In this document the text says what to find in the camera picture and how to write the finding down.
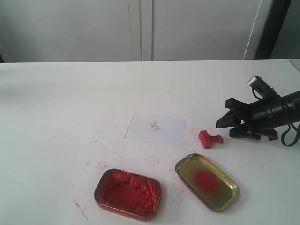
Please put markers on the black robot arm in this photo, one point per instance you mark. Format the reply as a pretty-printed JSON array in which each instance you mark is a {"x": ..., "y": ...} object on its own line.
[{"x": 286, "y": 109}]

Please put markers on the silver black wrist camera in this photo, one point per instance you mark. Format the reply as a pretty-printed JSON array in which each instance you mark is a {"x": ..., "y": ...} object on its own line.
[{"x": 260, "y": 88}]

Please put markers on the dark vertical post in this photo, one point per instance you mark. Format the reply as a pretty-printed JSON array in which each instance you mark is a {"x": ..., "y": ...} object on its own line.
[{"x": 271, "y": 30}]

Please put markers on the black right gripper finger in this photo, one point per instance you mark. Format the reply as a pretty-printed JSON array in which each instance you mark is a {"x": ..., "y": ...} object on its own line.
[{"x": 241, "y": 132}]

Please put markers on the gold metal tin lid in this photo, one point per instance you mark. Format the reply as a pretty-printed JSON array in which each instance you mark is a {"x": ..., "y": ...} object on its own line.
[{"x": 207, "y": 182}]

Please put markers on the white paper sheet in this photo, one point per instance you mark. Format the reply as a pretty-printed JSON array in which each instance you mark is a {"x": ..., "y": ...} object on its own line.
[{"x": 148, "y": 128}]

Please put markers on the white cabinet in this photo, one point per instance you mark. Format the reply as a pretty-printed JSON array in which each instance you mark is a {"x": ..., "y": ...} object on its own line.
[{"x": 130, "y": 30}]

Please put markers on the red plastic stamp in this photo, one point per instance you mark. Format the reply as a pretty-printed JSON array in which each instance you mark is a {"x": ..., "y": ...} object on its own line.
[{"x": 208, "y": 140}]

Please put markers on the red ink paste tin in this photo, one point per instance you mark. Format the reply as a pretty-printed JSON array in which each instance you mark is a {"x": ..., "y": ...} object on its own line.
[{"x": 129, "y": 194}]

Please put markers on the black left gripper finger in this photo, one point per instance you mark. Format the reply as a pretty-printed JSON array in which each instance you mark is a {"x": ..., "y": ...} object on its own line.
[{"x": 230, "y": 119}]

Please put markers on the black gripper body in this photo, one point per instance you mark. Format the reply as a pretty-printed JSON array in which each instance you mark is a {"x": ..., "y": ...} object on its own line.
[{"x": 255, "y": 117}]

